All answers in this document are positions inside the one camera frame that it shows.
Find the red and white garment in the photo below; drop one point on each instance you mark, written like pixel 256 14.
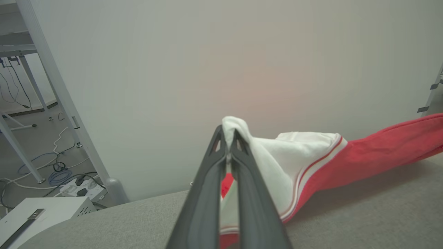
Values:
pixel 311 166

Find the white partition panel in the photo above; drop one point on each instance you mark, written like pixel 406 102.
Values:
pixel 207 69

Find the grey metal post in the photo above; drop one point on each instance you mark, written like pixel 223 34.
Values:
pixel 434 93

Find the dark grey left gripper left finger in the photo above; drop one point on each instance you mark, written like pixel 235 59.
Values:
pixel 204 207

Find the white power strip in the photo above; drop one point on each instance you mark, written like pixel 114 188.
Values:
pixel 81 188

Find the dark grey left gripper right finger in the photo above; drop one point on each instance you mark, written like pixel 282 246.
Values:
pixel 256 214

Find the white metal box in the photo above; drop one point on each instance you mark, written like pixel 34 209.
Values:
pixel 45 211

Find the white desk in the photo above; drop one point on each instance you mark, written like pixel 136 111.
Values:
pixel 17 48

